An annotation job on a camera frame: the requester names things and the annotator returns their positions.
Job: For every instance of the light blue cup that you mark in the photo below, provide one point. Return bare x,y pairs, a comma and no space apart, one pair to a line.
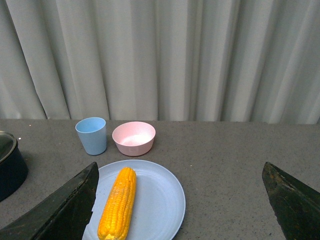
92,133

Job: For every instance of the light blue plate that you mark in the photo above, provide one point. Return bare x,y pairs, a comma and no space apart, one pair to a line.
159,206

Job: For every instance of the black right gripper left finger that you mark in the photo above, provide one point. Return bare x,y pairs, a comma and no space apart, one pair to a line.
63,215

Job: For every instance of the glass pot lid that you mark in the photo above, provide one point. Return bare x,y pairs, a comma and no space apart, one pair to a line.
8,144

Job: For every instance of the pink bowl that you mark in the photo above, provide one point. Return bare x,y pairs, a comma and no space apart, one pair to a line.
134,138

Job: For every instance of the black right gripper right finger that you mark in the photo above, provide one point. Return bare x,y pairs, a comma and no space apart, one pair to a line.
295,204

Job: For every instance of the dark blue saucepan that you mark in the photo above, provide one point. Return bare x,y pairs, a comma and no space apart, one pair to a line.
13,173

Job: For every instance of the grey curtain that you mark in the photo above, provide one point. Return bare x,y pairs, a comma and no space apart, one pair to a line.
177,60

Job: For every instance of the yellow corn cob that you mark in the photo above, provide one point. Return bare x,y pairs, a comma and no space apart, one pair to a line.
116,217

